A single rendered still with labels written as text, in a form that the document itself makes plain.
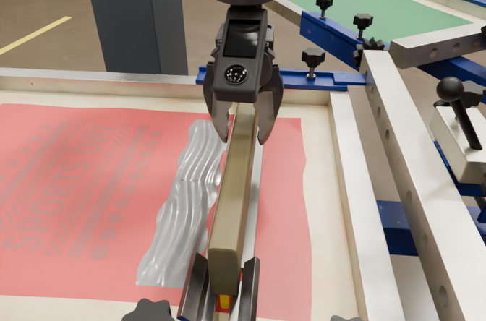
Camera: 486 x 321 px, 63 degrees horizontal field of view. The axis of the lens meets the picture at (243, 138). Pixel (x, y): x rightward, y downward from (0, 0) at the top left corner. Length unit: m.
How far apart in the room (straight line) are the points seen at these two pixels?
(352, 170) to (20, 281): 0.45
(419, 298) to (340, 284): 1.25
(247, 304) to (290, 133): 0.40
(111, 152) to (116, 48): 0.53
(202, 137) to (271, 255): 0.27
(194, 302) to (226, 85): 0.21
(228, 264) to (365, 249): 0.18
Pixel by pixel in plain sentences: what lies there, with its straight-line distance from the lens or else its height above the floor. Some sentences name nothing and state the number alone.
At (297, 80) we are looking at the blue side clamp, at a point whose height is 1.00.
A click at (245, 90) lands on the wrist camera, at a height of 1.17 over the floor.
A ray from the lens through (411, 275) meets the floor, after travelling 1.80.
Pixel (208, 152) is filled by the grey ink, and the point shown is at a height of 0.96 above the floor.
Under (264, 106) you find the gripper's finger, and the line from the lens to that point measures 0.51.
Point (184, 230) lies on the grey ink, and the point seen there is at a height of 0.96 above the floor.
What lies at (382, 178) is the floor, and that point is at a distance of 2.18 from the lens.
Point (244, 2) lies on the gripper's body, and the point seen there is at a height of 1.24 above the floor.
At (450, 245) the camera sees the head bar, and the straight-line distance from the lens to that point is 0.47.
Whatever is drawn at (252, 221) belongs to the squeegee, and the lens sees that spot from 0.50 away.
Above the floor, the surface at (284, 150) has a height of 0.96.
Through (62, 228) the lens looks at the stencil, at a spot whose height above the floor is 0.96.
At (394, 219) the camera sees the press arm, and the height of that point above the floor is 0.92.
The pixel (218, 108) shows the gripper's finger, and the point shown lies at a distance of 0.52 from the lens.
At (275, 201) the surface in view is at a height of 0.96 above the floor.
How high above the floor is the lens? 1.37
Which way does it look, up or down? 36 degrees down
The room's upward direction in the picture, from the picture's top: straight up
